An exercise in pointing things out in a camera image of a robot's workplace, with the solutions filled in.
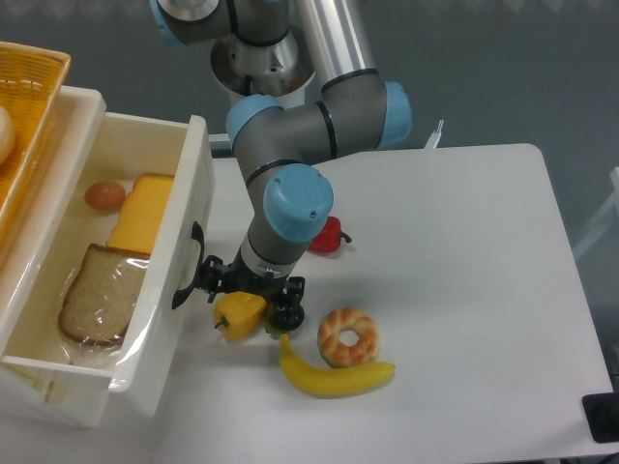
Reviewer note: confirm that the white top drawer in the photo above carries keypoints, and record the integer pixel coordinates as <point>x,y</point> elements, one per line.
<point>47,376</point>

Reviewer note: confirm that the yellow banana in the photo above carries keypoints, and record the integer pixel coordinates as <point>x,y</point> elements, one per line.
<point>331,382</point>

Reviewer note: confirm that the brown egg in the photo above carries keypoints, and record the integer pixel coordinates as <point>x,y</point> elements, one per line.
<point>105,196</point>

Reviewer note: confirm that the black device at edge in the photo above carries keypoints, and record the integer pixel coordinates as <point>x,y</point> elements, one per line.
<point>601,411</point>

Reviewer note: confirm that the brown bread slice wrapped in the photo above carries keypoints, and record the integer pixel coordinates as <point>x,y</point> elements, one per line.
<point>98,306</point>

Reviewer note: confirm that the red bell pepper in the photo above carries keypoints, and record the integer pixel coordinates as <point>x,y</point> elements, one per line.
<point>328,240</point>

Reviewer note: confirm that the white bread roll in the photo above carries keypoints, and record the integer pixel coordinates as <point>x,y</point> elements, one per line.
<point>7,134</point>

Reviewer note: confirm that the white table frame bracket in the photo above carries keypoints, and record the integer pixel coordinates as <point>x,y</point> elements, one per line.
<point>435,137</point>

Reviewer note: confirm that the yellow bell pepper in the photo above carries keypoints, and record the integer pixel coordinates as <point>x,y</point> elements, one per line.
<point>238,314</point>

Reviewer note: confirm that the yellow cake slice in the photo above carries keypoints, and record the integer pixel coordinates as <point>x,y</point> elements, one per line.
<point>141,214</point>

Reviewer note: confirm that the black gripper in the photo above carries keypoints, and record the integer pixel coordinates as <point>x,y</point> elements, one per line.
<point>214,277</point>

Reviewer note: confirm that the yellow woven basket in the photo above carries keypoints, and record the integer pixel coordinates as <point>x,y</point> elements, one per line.
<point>31,78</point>

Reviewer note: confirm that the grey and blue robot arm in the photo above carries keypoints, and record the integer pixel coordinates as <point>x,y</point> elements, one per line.
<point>309,92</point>

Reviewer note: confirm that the white drawer cabinet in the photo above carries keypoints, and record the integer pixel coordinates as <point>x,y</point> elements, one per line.
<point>75,118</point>

